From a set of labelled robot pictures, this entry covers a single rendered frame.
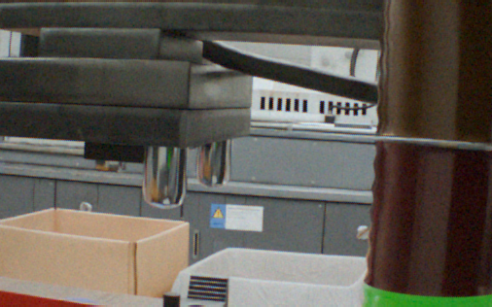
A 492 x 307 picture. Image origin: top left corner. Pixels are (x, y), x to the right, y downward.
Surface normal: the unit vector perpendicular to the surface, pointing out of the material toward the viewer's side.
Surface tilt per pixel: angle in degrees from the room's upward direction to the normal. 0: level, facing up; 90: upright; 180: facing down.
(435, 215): 76
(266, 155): 90
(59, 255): 88
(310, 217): 90
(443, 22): 104
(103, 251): 88
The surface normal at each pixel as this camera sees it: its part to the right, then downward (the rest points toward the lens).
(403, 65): -0.75, 0.23
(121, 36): -0.15, 0.04
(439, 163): -0.32, -0.22
